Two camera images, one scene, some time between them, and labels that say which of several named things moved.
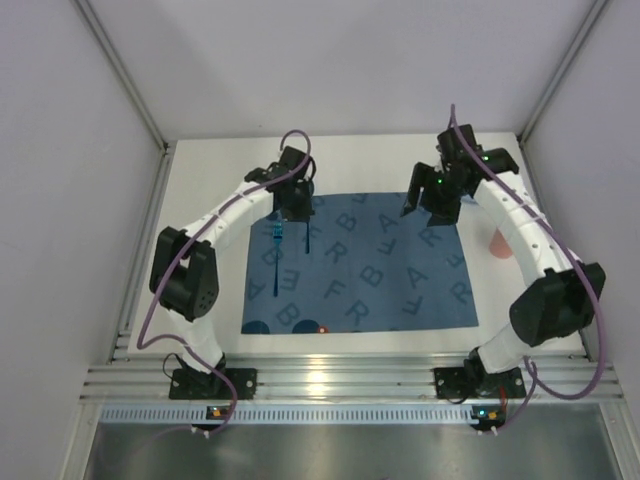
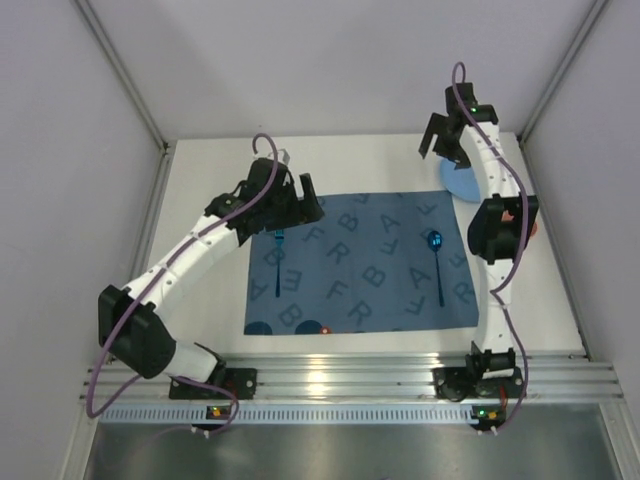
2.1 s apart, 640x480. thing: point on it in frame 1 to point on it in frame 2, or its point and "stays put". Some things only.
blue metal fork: (277, 235) stays put
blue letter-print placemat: (368, 269) stays put
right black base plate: (460, 383) stays put
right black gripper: (437, 201) to (445, 138)
